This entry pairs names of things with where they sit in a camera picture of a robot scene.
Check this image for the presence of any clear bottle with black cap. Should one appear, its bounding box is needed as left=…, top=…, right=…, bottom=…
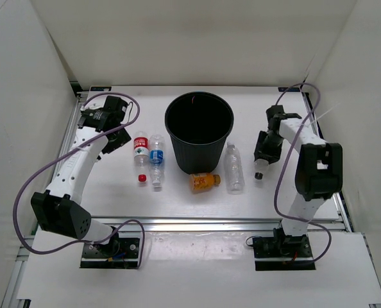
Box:
left=254, top=158, right=269, bottom=180

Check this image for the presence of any orange juice bottle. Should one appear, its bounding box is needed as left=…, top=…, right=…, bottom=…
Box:
left=190, top=173, right=221, bottom=193

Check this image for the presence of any clear unlabelled plastic bottle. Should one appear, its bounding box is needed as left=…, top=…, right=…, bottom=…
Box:
left=224, top=142, right=245, bottom=194

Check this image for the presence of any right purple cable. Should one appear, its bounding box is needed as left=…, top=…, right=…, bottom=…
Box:
left=273, top=82, right=333, bottom=267

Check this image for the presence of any blue label water bottle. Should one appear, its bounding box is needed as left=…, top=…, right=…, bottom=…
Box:
left=149, top=134, right=165, bottom=187

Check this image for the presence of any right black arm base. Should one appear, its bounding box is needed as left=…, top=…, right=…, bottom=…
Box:
left=245, top=235, right=316, bottom=271

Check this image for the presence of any black plastic waste bin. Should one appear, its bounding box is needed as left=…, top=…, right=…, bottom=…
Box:
left=164, top=92, right=234, bottom=174

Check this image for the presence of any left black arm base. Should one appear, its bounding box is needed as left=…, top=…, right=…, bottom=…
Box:
left=80, top=233, right=141, bottom=270

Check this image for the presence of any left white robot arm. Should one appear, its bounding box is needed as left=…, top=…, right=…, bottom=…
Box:
left=31, top=96, right=131, bottom=257

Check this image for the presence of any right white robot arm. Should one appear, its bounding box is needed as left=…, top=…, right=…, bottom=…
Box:
left=254, top=105, right=343, bottom=257

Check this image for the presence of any purple cable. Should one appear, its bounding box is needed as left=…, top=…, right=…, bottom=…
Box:
left=273, top=82, right=333, bottom=267
left=12, top=90, right=146, bottom=270

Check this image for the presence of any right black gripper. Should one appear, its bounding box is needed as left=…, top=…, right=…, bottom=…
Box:
left=253, top=130, right=284, bottom=165

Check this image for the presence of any aluminium frame rail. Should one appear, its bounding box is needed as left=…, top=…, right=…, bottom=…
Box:
left=94, top=216, right=347, bottom=232

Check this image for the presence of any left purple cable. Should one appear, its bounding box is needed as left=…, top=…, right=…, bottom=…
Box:
left=12, top=90, right=146, bottom=270

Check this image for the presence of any red label water bottle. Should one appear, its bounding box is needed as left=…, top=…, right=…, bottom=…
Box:
left=133, top=131, right=149, bottom=185

